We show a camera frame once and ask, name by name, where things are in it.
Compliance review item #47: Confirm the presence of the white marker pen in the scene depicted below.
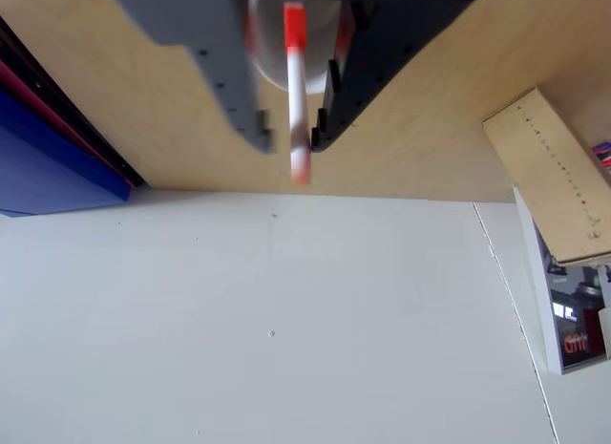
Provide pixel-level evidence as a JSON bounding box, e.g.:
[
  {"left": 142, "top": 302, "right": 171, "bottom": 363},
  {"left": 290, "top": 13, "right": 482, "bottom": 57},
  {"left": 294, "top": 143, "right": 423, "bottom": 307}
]
[{"left": 283, "top": 2, "right": 314, "bottom": 186}]

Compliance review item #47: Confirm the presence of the white mug with pink hearts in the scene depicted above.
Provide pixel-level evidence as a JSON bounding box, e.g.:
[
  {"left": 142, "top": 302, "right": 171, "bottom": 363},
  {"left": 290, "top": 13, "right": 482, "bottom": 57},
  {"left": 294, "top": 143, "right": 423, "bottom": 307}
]
[{"left": 245, "top": 0, "right": 343, "bottom": 95}]

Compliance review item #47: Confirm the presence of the black and red flat tray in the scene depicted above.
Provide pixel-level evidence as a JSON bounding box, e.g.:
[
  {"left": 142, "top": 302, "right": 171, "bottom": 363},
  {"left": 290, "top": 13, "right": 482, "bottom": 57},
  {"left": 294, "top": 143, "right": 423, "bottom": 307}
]
[{"left": 0, "top": 16, "right": 146, "bottom": 188}]

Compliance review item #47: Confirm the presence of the blue flat box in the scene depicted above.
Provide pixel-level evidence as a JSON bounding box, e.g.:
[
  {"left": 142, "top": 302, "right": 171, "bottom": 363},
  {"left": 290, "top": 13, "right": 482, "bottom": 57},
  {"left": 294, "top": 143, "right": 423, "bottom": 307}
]
[{"left": 0, "top": 88, "right": 133, "bottom": 219}]

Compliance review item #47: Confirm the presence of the light wooden board with holes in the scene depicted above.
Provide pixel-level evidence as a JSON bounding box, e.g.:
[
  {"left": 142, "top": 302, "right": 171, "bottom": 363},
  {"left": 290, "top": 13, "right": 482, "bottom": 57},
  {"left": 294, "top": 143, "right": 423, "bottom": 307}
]
[{"left": 481, "top": 85, "right": 611, "bottom": 266}]

